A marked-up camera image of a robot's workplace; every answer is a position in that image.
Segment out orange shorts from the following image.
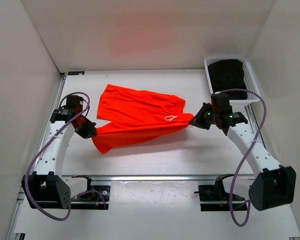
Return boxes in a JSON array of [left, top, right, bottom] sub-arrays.
[[92, 84, 194, 154]]

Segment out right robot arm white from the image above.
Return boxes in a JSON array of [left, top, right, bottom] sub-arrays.
[[189, 93, 297, 211]]

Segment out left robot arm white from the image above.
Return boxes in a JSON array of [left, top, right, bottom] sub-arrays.
[[21, 92, 97, 209]]

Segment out black folded shorts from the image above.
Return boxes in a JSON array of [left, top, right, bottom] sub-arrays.
[[208, 59, 247, 93]]

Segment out white plastic basket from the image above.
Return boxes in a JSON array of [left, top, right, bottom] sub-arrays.
[[204, 56, 260, 107]]

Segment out aluminium rail front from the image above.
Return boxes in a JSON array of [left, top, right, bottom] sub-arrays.
[[34, 174, 273, 182]]

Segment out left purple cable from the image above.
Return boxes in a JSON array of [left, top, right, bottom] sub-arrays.
[[25, 91, 107, 222]]

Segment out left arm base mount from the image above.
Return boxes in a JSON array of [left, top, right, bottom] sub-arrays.
[[65, 176, 111, 210]]

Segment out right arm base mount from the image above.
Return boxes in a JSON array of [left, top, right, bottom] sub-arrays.
[[193, 174, 234, 212]]

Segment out aluminium frame left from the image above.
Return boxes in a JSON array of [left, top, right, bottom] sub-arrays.
[[4, 72, 68, 240]]

